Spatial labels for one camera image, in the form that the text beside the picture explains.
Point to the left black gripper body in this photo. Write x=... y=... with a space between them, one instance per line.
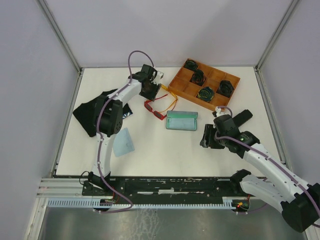
x=152 y=91

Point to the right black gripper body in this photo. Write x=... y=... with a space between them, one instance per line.
x=210 y=131

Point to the orange sunglasses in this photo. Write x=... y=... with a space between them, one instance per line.
x=170 y=95

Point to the red sunglasses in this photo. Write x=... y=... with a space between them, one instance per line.
x=157 y=114

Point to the grey-blue glasses case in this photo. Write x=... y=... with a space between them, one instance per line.
x=182 y=114

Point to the light blue cloth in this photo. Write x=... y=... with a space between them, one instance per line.
x=181 y=123
x=123 y=143

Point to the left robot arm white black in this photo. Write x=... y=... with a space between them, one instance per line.
x=109 y=112

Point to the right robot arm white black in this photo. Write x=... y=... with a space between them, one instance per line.
x=297 y=200

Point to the black glasses case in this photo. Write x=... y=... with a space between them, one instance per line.
x=242 y=117

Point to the rolled dark tie top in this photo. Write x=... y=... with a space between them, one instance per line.
x=190 y=65

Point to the rolled dark tie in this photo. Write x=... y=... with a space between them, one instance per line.
x=225 y=88
x=190 y=65
x=198 y=77

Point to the orange wooden divider tray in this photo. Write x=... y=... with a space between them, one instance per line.
x=182 y=87

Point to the rolled dark tie right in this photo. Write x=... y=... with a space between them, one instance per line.
x=225 y=88

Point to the black folded t-shirt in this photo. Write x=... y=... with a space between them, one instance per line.
x=85 y=114

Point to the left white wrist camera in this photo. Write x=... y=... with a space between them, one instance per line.
x=157 y=77

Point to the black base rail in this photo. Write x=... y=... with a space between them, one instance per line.
x=164 y=190

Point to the left aluminium frame post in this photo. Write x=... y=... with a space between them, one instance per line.
x=58 y=33

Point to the aluminium frame post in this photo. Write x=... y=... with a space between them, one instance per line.
x=58 y=33
x=277 y=33

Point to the white slotted cable duct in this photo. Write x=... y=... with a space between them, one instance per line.
x=100 y=203

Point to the right aluminium frame post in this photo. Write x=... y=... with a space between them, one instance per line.
x=277 y=33

